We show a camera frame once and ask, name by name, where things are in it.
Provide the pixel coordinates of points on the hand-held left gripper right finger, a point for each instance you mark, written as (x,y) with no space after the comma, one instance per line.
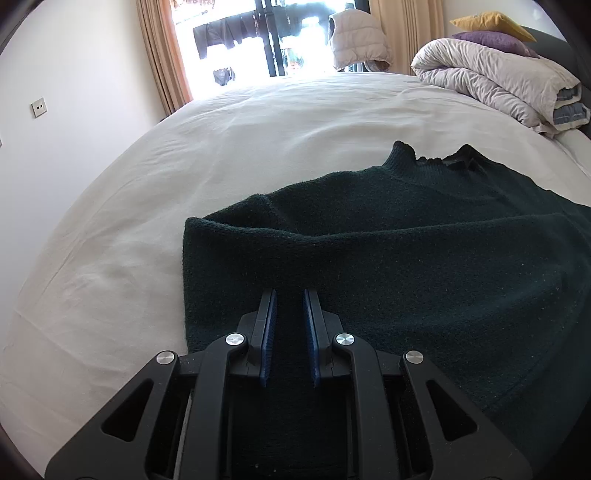
(311,339)

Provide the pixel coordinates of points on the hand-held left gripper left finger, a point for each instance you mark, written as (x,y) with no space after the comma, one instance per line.
(268,339)

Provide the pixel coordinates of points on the dark green knit sweater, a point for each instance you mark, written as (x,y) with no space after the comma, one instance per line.
(392,258)

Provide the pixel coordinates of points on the bed with white sheet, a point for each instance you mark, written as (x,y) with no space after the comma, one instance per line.
(277,129)

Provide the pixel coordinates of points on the small dark hanging cloth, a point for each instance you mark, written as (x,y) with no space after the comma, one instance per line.
(223,76)

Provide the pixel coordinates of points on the white puffer vest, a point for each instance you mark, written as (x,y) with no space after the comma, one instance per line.
(358,39)

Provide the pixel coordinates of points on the tan curtain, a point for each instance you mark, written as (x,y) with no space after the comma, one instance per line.
(161,50)
(406,27)

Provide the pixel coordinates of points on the folded beige duvet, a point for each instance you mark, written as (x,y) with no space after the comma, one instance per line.
(485,74)

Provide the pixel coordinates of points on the purple pillow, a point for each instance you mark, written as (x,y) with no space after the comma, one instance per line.
(494,42)

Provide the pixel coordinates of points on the yellow pillow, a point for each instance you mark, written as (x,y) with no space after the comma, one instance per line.
(489,22)

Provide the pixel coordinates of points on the dark grey upholstered headboard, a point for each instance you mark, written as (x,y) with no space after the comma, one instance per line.
(565,50)

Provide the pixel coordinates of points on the white wall socket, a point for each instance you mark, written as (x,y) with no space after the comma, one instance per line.
(39,107)

